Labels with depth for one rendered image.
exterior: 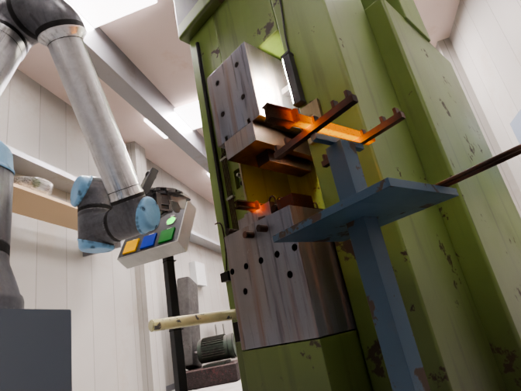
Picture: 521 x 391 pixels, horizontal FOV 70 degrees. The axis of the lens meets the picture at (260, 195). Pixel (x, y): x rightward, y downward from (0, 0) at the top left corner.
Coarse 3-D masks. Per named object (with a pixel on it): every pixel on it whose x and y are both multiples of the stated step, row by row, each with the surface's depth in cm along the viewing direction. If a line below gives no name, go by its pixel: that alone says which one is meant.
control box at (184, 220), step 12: (192, 204) 186; (168, 216) 180; (180, 216) 176; (192, 216) 183; (156, 228) 178; (168, 228) 173; (180, 228) 169; (156, 240) 170; (180, 240) 166; (120, 252) 176; (132, 252) 172; (144, 252) 170; (156, 252) 169; (168, 252) 169; (180, 252) 169; (132, 264) 176
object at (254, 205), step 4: (236, 200) 145; (240, 200) 145; (244, 200) 147; (236, 204) 144; (240, 204) 146; (244, 204) 147; (248, 204) 148; (252, 204) 150; (256, 204) 150; (236, 208) 145; (240, 208) 145; (244, 208) 146; (248, 208) 147; (252, 208) 148; (256, 208) 149; (252, 212) 152
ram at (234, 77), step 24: (240, 48) 171; (216, 72) 183; (240, 72) 169; (264, 72) 172; (216, 96) 181; (240, 96) 167; (264, 96) 164; (288, 96) 179; (216, 120) 179; (240, 120) 165
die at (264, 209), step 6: (264, 204) 148; (270, 204) 146; (258, 210) 150; (264, 210) 148; (270, 210) 146; (246, 216) 155; (252, 216) 153; (258, 216) 150; (240, 222) 158; (246, 222) 155; (252, 222) 152; (240, 228) 157
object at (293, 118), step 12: (264, 108) 94; (276, 108) 96; (288, 108) 98; (264, 120) 94; (276, 120) 94; (288, 120) 96; (300, 120) 99; (324, 132) 107; (336, 132) 109; (348, 132) 111
